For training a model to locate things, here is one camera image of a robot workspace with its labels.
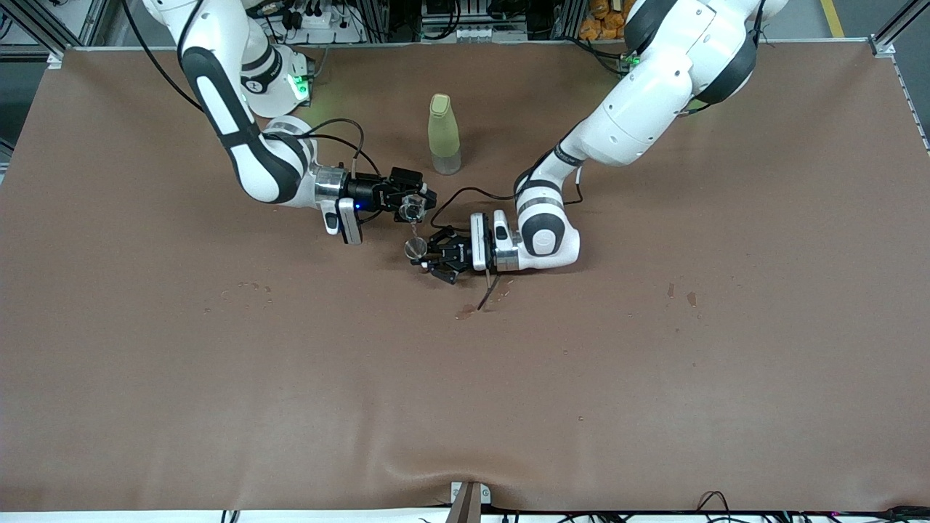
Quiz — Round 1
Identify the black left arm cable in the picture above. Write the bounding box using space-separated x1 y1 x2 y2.
430 163 586 312

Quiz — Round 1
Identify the aluminium frame profile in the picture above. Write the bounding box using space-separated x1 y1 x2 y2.
0 0 110 66
868 0 930 153

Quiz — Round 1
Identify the white power strip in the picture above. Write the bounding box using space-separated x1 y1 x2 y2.
280 6 364 44

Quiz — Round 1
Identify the yellow-green capped bottle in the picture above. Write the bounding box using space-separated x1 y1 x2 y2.
427 93 463 176

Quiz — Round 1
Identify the black cable loop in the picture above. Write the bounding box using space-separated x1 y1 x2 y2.
696 491 735 522

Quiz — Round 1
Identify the white terminal block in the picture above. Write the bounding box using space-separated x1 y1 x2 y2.
450 25 527 43

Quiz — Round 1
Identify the brown table mat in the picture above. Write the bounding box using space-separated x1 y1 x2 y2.
0 40 930 513

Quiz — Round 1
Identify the metal table edge bracket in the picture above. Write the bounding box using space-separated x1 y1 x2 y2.
449 481 492 523

